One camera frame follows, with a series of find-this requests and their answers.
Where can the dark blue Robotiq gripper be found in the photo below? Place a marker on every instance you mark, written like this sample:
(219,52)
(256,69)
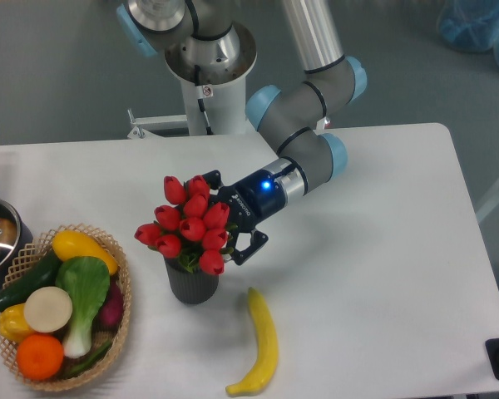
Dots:
(251,200)

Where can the red tulip bouquet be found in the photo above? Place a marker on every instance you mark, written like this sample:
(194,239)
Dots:
(191,231)

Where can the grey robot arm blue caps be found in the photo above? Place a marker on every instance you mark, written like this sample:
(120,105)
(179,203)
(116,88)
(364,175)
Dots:
(286,122)

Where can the dark grey ribbed vase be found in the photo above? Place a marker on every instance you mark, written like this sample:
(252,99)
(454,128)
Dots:
(190,288)

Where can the yellow banana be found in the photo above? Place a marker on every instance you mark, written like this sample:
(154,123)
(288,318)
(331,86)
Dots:
(260,375)

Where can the purple sweet potato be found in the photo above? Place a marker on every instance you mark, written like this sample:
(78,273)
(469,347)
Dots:
(112,309)

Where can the green bok choy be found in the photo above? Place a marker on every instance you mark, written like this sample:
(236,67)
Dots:
(86,280)

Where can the yellow squash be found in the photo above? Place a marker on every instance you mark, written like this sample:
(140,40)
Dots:
(70,244)

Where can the woven wicker basket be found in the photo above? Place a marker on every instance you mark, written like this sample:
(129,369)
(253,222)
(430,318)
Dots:
(27,258)

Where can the dark green cucumber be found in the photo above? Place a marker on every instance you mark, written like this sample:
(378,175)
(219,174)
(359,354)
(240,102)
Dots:
(42,274)

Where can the white round radish slice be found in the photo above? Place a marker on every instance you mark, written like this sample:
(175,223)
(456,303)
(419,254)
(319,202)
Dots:
(48,309)

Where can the green chili pepper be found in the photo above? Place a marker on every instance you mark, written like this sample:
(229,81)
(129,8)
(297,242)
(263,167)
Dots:
(88,363)

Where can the orange fruit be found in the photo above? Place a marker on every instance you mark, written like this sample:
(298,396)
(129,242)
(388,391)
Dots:
(39,356)

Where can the yellow bell pepper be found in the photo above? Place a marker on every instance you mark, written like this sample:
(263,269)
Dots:
(13,325)

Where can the blue plastic bag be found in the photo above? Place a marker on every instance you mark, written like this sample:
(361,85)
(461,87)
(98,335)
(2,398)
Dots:
(470,26)

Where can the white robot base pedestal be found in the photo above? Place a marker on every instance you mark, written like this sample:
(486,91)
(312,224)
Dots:
(212,76)

